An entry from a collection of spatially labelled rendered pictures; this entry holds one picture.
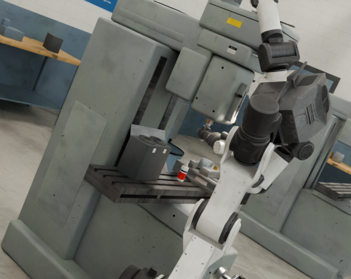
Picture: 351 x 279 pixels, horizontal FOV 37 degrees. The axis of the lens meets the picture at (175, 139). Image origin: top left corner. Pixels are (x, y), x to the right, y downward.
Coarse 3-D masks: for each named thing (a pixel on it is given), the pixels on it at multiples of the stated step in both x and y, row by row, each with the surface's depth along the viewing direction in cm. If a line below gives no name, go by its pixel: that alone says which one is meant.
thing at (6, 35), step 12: (0, 24) 585; (0, 36) 568; (12, 36) 585; (48, 36) 636; (24, 48) 582; (36, 48) 599; (48, 48) 627; (48, 60) 697; (72, 60) 638; (0, 84) 654; (36, 84) 701; (0, 96) 596; (12, 96) 621; (24, 96) 648; (36, 96) 676; (60, 108) 669; (336, 156) 840; (348, 168) 824
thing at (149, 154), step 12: (132, 144) 252; (144, 144) 249; (156, 144) 257; (132, 156) 252; (144, 156) 249; (156, 156) 258; (120, 168) 255; (132, 168) 252; (144, 168) 254; (156, 168) 263
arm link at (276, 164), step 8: (272, 152) 244; (272, 160) 241; (280, 160) 240; (272, 168) 240; (280, 168) 241; (264, 176) 241; (272, 176) 241; (256, 184) 241; (264, 184) 242; (264, 192) 248
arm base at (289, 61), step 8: (288, 40) 226; (264, 48) 220; (296, 48) 221; (264, 56) 221; (288, 56) 220; (296, 56) 220; (264, 64) 222; (272, 64) 217; (280, 64) 218; (288, 64) 221
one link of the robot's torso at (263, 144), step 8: (240, 136) 200; (232, 144) 203; (240, 144) 201; (248, 144) 199; (256, 144) 198; (264, 144) 199; (240, 152) 203; (248, 152) 201; (256, 152) 200; (240, 160) 206; (248, 160) 203; (256, 160) 201
